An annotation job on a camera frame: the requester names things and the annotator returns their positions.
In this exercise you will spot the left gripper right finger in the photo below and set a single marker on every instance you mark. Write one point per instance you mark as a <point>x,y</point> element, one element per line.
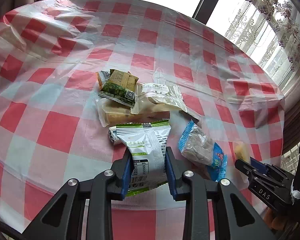
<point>234,217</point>

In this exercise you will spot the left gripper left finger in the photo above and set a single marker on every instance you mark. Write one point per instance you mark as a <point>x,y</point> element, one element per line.
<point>83,206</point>

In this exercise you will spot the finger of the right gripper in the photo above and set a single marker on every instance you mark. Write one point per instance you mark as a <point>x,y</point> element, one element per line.
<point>254,169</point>

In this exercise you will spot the blue clear snack packet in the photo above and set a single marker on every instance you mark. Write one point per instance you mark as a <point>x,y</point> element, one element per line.
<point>202,151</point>

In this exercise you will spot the green white snack packet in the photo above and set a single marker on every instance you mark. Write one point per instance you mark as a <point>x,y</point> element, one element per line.
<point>146,143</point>

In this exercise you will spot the orange edged white snack packet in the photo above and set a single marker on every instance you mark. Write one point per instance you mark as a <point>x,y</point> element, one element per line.
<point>103,77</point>

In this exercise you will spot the person's right hand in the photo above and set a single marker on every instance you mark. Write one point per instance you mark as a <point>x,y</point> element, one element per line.
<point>277,222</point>

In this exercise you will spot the yellow snack piece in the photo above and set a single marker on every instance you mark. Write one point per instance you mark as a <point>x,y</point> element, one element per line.
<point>241,152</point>

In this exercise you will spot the clear wrapped cake packet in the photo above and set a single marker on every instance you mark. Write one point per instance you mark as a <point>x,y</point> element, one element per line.
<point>111,113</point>

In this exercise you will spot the white olive snack packet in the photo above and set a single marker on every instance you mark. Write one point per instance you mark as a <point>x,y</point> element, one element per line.
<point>153,97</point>

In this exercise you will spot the dark green snack packet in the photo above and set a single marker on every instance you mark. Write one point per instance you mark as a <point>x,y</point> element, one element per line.
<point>120,88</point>

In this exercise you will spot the white lace curtain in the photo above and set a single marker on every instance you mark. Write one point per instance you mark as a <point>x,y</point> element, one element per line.
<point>268,31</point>

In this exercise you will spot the red checkered plastic tablecloth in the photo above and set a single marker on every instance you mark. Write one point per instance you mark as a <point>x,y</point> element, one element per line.
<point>70,70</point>

